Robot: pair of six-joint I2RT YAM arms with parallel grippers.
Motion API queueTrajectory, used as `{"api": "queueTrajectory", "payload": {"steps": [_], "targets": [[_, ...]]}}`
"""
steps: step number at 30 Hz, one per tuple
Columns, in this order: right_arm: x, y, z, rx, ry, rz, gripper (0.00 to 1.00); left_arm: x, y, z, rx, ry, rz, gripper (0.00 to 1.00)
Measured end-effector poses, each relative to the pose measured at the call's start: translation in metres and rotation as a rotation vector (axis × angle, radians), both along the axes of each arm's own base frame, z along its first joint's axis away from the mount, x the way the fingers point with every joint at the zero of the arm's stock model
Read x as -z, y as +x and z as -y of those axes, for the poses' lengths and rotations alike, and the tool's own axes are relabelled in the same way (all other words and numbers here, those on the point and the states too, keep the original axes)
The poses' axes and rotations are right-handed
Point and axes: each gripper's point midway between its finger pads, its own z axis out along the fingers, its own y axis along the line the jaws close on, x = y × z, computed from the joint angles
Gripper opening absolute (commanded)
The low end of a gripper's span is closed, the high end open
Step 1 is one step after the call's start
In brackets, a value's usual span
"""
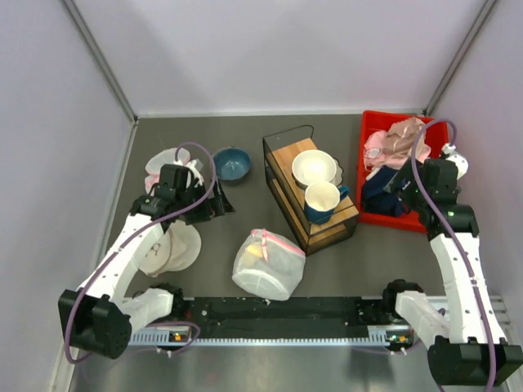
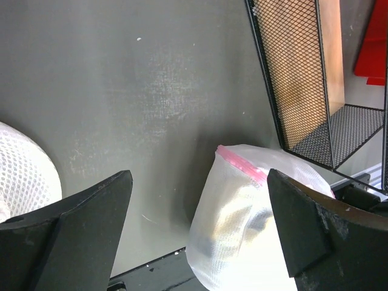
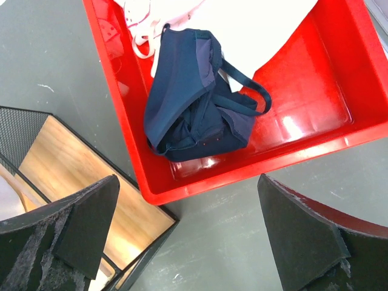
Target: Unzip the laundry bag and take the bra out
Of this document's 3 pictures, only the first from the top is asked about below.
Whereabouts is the pink garment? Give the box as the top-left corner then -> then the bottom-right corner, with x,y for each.
363,131 -> 411,171

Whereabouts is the cream round mesh bra bag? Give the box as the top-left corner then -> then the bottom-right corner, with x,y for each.
139,220 -> 202,277

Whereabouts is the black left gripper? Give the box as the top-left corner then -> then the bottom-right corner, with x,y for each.
176,176 -> 235,225

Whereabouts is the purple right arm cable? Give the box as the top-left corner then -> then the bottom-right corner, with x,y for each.
410,118 -> 498,392

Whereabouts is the beige satin garment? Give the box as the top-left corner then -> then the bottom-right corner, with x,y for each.
383,117 -> 425,157

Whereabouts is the blue and white mug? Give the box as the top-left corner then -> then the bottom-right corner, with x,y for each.
304,181 -> 349,225

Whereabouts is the red plastic bin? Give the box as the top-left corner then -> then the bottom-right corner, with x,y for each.
355,110 -> 426,234

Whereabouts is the white mesh laundry bag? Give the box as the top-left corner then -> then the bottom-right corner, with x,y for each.
232,229 -> 306,301
145,148 -> 203,194

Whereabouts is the navy blue garment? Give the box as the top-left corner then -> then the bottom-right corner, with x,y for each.
361,167 -> 409,217

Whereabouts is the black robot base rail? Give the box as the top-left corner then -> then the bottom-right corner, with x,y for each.
130,292 -> 418,352

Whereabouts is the black wire wooden shelf rack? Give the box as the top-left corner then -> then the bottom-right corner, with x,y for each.
262,125 -> 359,256

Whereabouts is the white ceramic bowl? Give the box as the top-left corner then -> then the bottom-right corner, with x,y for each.
292,149 -> 342,190

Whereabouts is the dark blue ceramic bowl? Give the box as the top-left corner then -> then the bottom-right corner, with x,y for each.
213,147 -> 252,183

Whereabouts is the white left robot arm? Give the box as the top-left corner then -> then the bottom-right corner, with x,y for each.
58,163 -> 234,363

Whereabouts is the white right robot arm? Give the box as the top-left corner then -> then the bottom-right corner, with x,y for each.
381,143 -> 522,390

